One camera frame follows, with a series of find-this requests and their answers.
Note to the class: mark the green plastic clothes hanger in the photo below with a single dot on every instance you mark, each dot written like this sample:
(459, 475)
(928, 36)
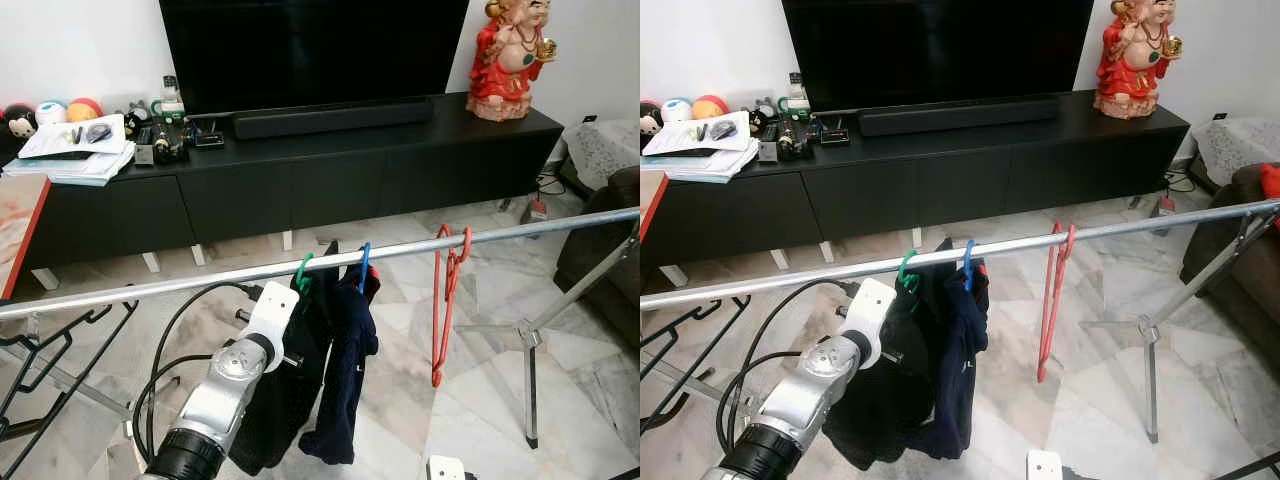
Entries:
(301, 272)
(903, 270)

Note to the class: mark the black shirt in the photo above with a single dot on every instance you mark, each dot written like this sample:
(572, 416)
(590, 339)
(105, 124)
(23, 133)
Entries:
(285, 400)
(880, 410)

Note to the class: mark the black plastic clothes hanger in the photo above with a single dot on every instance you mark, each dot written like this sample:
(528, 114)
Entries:
(660, 385)
(25, 400)

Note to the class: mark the red plastic clothes hanger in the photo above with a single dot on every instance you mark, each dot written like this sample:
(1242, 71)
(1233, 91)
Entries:
(1045, 320)
(438, 320)

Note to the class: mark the blue plastic clothes hanger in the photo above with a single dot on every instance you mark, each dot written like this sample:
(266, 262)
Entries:
(363, 265)
(968, 262)

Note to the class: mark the dark brown sofa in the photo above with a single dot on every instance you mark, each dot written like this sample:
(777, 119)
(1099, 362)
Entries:
(605, 260)
(1240, 260)

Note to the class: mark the marble pattern folding table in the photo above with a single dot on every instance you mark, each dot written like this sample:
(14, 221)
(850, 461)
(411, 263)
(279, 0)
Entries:
(650, 200)
(18, 235)

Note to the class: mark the lace covered side table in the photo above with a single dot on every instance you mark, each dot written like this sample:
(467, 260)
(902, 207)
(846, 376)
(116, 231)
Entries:
(600, 150)
(1235, 148)

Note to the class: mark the stack of white papers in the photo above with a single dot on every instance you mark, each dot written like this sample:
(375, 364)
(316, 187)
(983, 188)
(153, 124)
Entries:
(60, 160)
(690, 155)

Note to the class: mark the floor power strip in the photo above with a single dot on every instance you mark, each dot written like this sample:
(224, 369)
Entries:
(538, 208)
(1165, 205)

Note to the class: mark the silver metal clothes rack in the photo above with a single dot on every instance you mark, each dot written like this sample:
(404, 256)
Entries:
(520, 231)
(1150, 224)

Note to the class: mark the black mouse plush toy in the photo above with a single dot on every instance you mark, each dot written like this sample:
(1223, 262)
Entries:
(18, 120)
(650, 118)

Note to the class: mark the white blue round plush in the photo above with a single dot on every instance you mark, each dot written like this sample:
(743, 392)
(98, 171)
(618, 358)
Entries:
(50, 112)
(676, 109)

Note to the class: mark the black computer mouse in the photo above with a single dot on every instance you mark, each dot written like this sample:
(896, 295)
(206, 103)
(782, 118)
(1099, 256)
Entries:
(722, 130)
(99, 132)

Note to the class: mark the orange round plush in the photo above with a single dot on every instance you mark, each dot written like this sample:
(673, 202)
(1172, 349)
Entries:
(711, 106)
(84, 108)

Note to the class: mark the black electronic gadgets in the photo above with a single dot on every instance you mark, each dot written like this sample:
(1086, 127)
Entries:
(795, 135)
(170, 140)

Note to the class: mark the clear plastic bottle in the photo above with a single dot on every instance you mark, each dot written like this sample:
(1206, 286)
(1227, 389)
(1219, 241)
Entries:
(172, 95)
(797, 92)

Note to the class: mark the red laughing Buddha statue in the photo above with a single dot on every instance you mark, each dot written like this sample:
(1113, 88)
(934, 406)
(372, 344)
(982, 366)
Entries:
(1132, 68)
(505, 70)

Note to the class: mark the black television console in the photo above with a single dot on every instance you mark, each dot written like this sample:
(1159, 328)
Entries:
(950, 190)
(350, 190)

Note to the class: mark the navy blue t-shirt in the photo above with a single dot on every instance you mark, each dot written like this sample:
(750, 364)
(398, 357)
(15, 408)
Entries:
(955, 380)
(345, 380)

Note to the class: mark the black soundbar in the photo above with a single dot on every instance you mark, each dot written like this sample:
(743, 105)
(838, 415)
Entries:
(330, 118)
(955, 117)

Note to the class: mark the black flat screen television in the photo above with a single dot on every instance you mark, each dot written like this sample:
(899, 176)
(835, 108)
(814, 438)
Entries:
(310, 50)
(935, 50)

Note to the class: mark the black metal stand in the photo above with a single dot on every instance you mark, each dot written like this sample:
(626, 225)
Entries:
(1250, 467)

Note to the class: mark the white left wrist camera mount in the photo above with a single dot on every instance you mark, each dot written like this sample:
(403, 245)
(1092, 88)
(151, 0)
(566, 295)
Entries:
(868, 318)
(272, 320)

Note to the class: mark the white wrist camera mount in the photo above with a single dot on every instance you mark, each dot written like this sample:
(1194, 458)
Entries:
(1045, 465)
(272, 320)
(868, 318)
(445, 468)

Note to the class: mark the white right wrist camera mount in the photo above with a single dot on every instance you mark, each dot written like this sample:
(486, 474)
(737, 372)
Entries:
(1045, 465)
(445, 468)

